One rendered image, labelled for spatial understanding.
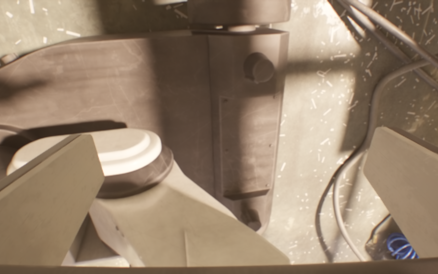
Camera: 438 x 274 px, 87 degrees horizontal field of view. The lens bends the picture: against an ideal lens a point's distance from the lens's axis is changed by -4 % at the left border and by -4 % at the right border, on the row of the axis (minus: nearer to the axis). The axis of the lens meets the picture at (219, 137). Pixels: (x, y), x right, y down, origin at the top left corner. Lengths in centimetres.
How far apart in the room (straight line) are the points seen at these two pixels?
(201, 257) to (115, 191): 16
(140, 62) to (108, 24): 19
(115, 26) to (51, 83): 21
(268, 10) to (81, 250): 50
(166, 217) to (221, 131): 23
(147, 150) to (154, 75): 16
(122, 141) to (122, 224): 12
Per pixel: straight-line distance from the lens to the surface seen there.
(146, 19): 61
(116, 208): 34
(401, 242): 164
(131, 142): 36
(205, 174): 56
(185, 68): 45
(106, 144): 37
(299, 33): 70
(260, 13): 44
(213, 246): 25
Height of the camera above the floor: 61
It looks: 60 degrees down
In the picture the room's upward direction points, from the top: 157 degrees clockwise
